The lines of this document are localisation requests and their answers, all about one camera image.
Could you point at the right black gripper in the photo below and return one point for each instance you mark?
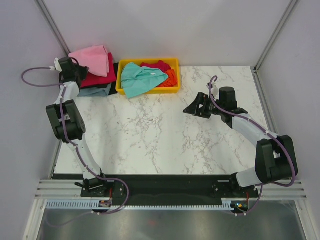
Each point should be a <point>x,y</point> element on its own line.
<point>193,109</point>

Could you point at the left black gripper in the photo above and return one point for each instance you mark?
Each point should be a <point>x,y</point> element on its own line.
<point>84,70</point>

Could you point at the pink t shirt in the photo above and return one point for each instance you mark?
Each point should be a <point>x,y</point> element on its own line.
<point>95,58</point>

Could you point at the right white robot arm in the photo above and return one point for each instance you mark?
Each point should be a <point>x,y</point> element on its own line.
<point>275,159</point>

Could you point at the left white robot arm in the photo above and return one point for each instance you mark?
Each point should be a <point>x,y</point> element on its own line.
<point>69,127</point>

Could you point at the folded crimson t shirt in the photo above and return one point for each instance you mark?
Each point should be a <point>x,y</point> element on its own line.
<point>95,81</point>

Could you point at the yellow plastic bin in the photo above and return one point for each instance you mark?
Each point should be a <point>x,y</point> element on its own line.
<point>173,62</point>

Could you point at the folded grey blue t shirt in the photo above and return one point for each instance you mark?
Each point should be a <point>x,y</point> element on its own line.
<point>101,91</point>

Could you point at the orange t shirt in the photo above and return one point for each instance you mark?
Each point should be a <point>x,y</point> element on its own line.
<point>171,81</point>

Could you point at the folded black t shirt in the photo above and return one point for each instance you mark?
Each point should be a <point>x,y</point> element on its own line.
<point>113,90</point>

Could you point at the dark red t shirt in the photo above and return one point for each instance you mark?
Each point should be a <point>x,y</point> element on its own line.
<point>158,65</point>

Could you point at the teal t shirt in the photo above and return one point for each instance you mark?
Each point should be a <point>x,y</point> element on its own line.
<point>136,80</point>

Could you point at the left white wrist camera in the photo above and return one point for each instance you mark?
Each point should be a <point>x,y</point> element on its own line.
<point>56,66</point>

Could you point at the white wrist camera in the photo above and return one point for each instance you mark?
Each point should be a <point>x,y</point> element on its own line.
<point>56,66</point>
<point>213,89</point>

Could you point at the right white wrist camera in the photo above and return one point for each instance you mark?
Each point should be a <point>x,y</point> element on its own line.
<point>213,89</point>

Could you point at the left aluminium frame post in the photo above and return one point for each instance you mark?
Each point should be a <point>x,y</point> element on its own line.
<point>53,26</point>

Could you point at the aluminium frame post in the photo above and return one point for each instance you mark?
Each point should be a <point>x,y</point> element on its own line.
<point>53,26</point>
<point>276,33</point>

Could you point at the white slotted cable duct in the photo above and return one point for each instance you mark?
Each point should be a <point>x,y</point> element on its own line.
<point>74,204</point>

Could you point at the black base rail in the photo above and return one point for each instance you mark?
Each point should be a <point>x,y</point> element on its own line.
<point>170,189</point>

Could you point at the right aluminium frame post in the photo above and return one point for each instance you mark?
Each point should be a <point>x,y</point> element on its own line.
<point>276,33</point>

